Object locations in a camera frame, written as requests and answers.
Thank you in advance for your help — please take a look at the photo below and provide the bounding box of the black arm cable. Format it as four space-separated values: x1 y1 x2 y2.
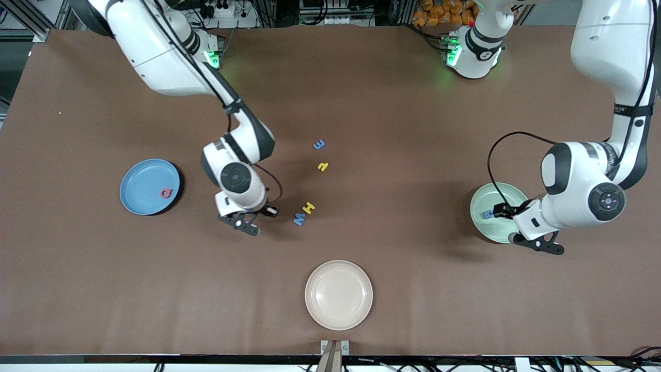
487 0 659 207
150 0 284 208

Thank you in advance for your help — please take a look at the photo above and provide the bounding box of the brown table cover sheet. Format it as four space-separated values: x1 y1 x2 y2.
0 25 661 357

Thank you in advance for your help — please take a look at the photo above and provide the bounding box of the green round plate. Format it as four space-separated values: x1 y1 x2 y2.
469 182 534 244

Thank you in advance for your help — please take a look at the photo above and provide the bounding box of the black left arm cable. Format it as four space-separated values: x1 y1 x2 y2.
487 0 659 207

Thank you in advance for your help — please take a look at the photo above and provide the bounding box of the blue round plate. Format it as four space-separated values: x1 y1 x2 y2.
119 158 181 216

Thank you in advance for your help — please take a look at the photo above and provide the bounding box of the white power strip with plugs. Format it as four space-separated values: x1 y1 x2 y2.
204 0 259 29

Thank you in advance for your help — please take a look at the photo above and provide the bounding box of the beige round plate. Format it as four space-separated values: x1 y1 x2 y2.
305 260 373 331

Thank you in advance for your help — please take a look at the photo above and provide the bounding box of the orange items pile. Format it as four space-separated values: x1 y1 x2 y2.
412 0 476 27

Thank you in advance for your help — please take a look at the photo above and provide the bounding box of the aluminium frame profile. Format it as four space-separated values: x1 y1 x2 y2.
0 0 68 43

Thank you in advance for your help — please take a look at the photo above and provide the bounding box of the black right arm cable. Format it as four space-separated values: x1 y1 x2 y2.
150 0 284 208

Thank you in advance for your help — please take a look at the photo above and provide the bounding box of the metal bracket on table edge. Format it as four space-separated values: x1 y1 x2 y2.
316 339 350 372

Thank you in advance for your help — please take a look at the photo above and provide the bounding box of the black cable bundle under table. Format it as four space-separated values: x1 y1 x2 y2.
356 346 661 372

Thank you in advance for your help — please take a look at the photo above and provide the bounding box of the narrow white power strip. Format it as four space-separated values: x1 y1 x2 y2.
323 14 375 25

